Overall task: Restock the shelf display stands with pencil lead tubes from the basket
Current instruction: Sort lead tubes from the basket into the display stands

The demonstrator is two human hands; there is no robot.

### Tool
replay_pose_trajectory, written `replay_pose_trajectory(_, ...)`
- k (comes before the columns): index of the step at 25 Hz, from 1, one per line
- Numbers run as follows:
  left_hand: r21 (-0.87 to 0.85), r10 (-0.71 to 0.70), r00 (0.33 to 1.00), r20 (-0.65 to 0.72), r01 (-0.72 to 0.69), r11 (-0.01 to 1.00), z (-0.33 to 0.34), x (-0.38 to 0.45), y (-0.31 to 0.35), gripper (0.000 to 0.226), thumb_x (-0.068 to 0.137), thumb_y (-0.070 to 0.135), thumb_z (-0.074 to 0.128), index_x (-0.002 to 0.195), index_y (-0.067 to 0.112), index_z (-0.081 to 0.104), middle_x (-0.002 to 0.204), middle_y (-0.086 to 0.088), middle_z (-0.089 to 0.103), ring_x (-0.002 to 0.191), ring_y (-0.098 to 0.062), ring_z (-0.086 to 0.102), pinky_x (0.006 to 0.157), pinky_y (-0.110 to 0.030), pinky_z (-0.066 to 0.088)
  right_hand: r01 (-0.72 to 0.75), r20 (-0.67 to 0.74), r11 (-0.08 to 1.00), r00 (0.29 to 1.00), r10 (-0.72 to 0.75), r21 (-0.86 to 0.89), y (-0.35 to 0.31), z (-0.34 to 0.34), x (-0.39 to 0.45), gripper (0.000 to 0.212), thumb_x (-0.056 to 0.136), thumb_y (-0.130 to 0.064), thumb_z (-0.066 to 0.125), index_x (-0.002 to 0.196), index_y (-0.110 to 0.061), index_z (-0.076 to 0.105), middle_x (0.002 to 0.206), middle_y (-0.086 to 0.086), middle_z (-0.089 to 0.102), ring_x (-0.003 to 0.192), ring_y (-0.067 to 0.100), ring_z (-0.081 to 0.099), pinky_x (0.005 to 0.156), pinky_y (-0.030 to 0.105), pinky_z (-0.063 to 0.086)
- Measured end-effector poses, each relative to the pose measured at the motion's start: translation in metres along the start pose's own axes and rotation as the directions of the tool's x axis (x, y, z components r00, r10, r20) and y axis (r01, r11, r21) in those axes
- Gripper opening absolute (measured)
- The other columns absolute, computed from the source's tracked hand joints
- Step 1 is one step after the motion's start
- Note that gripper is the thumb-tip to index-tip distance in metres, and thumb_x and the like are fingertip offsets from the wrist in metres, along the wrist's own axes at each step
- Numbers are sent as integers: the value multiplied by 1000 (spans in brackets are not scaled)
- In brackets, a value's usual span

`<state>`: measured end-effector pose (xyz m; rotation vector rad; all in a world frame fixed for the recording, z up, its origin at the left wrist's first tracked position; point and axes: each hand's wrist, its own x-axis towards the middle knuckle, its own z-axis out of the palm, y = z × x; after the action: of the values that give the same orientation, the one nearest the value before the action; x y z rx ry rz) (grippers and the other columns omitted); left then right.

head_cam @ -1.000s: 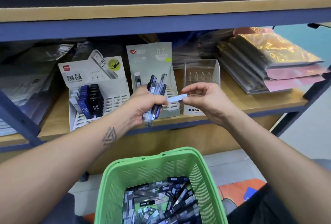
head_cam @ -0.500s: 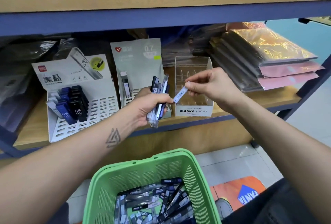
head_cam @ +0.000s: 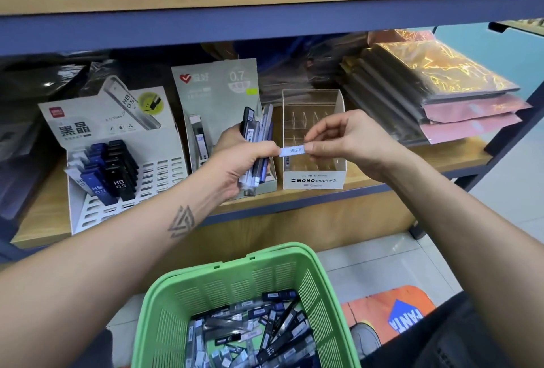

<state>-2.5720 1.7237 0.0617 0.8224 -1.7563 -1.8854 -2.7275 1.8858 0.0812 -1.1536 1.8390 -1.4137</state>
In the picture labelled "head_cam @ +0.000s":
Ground person's right hand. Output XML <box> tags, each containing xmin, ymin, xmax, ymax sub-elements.
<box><xmin>303</xmin><ymin>109</ymin><xmax>407</xmax><ymax>184</ymax></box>

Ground pale green display box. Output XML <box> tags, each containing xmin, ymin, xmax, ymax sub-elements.
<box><xmin>171</xmin><ymin>58</ymin><xmax>277</xmax><ymax>197</ymax></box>

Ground dark plastic-wrapped packs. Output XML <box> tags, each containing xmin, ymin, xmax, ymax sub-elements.
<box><xmin>340</xmin><ymin>30</ymin><xmax>532</xmax><ymax>145</ymax></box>

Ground row of HB lead cases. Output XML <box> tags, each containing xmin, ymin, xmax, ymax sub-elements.
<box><xmin>66</xmin><ymin>140</ymin><xmax>139</xmax><ymax>207</ymax></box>

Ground person's right forearm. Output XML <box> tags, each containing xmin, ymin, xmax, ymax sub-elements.
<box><xmin>378</xmin><ymin>146</ymin><xmax>544</xmax><ymax>368</ymax></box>

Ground person's left hand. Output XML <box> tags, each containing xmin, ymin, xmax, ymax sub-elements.
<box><xmin>199</xmin><ymin>124</ymin><xmax>282</xmax><ymax>205</ymax></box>

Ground white display box red label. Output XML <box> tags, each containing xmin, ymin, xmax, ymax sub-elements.
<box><xmin>38</xmin><ymin>75</ymin><xmax>190</xmax><ymax>235</ymax></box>

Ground pile of lead cases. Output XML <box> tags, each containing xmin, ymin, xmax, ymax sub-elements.
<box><xmin>185</xmin><ymin>289</ymin><xmax>322</xmax><ymax>368</ymax></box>

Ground clear plastic display box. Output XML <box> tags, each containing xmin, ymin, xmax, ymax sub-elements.
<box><xmin>282</xmin><ymin>89</ymin><xmax>348</xmax><ymax>190</ymax></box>

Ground grey sneaker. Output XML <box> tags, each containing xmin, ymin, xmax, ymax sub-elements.
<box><xmin>350</xmin><ymin>323</ymin><xmax>384</xmax><ymax>360</ymax></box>

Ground colourful printed mat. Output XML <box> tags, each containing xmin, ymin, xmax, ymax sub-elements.
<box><xmin>342</xmin><ymin>285</ymin><xmax>436</xmax><ymax>348</ymax></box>

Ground green plastic basket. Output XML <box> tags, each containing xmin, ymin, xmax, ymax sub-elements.
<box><xmin>131</xmin><ymin>242</ymin><xmax>362</xmax><ymax>368</ymax></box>

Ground person's left forearm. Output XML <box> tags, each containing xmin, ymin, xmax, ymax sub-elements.
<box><xmin>0</xmin><ymin>178</ymin><xmax>226</xmax><ymax>368</ymax></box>

